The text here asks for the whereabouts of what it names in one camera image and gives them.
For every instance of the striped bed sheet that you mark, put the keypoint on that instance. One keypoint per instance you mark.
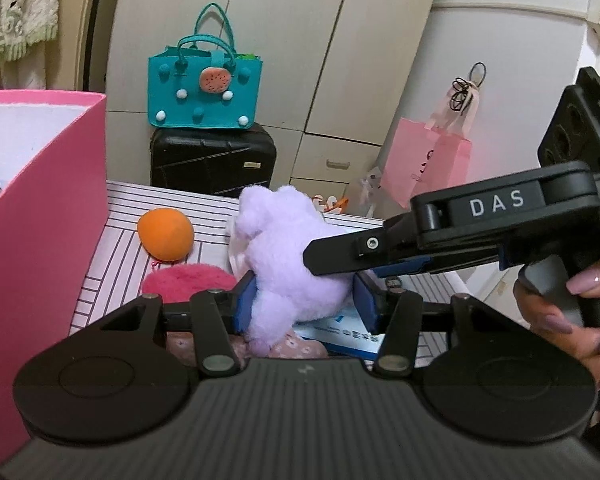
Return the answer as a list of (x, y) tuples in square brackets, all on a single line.
[(125, 270)]

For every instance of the pink paper bag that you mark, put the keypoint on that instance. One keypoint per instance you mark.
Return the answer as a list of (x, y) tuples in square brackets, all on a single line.
[(430, 160)]

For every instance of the person's right hand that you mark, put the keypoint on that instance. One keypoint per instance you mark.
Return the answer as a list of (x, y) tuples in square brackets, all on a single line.
[(555, 320)]

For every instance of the black suitcase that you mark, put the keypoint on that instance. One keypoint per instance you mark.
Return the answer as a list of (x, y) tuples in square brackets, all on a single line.
[(210, 160)]

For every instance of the teal felt handbag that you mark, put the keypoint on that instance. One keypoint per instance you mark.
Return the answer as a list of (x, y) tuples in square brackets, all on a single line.
[(200, 95)]

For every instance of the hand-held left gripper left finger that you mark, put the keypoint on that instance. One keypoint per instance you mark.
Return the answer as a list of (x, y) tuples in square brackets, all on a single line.
[(245, 305)]

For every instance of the pink fluffy pouch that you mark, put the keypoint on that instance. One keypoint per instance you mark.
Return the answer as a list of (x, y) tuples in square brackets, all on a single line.
[(190, 280)]

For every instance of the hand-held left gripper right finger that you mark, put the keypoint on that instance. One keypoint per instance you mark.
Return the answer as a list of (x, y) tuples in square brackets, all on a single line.
[(365, 305)]

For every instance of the blue white wet wipes pack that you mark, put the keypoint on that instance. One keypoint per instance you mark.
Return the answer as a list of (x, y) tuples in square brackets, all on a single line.
[(340, 335)]

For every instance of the pink patterned cloth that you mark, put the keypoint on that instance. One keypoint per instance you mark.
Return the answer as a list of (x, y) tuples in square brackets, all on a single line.
[(295, 347)]

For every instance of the beige wardrobe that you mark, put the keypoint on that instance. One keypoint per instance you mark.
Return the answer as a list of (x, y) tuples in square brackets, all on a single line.
[(305, 50)]

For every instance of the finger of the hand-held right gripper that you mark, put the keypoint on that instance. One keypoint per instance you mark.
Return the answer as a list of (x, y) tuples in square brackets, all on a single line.
[(350, 250)]

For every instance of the clear plastic bag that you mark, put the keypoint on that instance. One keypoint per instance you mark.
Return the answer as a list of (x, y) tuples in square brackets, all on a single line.
[(370, 185)]

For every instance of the orange white small item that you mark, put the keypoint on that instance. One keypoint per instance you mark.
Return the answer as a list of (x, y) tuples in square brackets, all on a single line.
[(330, 204)]

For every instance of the pink cardboard box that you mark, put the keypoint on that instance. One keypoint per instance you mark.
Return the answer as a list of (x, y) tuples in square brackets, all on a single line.
[(40, 260)]

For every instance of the purple plush toy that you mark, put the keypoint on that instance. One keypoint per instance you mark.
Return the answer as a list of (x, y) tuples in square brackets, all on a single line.
[(290, 260)]

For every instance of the orange soft ball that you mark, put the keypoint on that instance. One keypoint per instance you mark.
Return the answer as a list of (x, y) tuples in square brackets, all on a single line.
[(165, 235)]

